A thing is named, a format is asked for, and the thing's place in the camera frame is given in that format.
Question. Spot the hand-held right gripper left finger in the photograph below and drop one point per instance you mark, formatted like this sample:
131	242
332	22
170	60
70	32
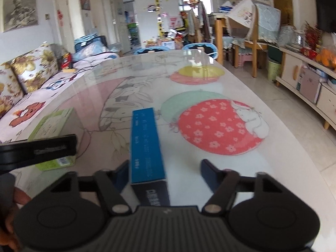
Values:
122	175

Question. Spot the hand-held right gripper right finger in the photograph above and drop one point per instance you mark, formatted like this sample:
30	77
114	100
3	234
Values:
210	171

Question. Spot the green printed box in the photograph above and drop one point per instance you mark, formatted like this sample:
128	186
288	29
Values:
52	126

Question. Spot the long blue box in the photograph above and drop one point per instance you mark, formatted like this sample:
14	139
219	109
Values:
145	147

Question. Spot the person's left hand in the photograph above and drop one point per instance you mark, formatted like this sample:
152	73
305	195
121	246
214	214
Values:
8	228

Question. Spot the cartoon print sofa cover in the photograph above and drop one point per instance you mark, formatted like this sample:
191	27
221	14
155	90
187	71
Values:
52	89

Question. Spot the flat yellow item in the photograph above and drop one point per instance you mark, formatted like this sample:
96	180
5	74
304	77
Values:
69	71

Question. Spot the small red box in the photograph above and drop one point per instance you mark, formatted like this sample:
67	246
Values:
66	60

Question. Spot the light blue bedding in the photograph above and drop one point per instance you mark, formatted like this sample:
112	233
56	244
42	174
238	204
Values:
92	52

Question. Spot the pink plastic stool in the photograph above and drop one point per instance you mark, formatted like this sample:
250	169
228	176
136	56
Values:
242	57

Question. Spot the pale green trash bin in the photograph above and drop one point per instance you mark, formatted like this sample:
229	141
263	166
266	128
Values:
274	71

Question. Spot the blue plastic stool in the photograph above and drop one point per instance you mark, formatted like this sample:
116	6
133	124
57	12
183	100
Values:
199	50
151	50

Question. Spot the blue storage case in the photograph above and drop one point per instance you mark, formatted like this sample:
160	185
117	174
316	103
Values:
89	40

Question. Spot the cream cabinet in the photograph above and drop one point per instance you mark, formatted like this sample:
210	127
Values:
288	71

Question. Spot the wooden dining table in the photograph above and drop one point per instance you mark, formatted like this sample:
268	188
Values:
219	31

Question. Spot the wooden chair with cloth covers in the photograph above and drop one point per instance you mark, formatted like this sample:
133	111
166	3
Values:
252	23

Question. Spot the clear glass jar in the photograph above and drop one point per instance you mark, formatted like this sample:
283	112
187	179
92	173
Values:
298	38

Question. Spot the pile of oranges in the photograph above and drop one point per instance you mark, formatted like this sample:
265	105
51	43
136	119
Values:
326	57

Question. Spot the red berry decoration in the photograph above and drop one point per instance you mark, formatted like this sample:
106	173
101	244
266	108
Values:
313	35

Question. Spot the giraffe height chart sticker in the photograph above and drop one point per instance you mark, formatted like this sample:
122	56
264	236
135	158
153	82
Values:
157	8

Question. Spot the black television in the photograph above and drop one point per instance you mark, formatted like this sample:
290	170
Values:
325	2

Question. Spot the grey sketch wall picture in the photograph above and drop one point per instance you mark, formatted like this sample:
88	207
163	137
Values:
21	13

